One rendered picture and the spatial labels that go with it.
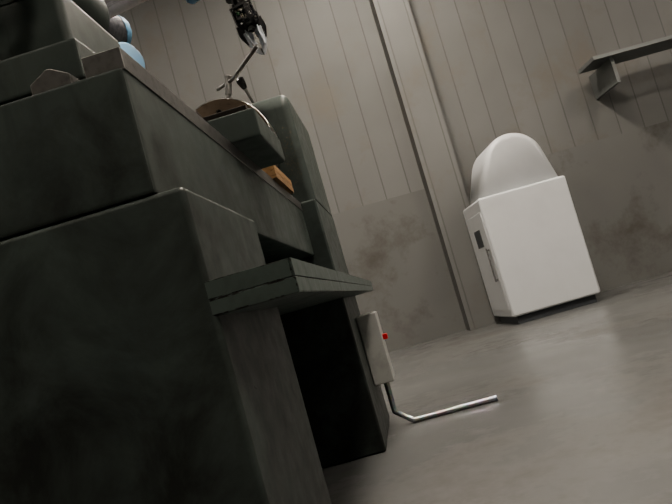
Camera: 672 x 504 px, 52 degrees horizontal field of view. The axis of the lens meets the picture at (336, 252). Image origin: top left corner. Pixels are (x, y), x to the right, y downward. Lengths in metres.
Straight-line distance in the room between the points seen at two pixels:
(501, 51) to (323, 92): 1.66
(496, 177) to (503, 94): 1.26
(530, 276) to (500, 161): 0.92
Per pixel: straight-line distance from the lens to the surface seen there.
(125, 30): 2.60
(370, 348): 2.57
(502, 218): 5.45
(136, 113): 0.88
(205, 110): 2.30
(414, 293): 6.15
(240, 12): 2.27
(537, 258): 5.49
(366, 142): 6.30
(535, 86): 6.69
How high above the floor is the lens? 0.49
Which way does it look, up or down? 4 degrees up
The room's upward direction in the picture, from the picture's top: 16 degrees counter-clockwise
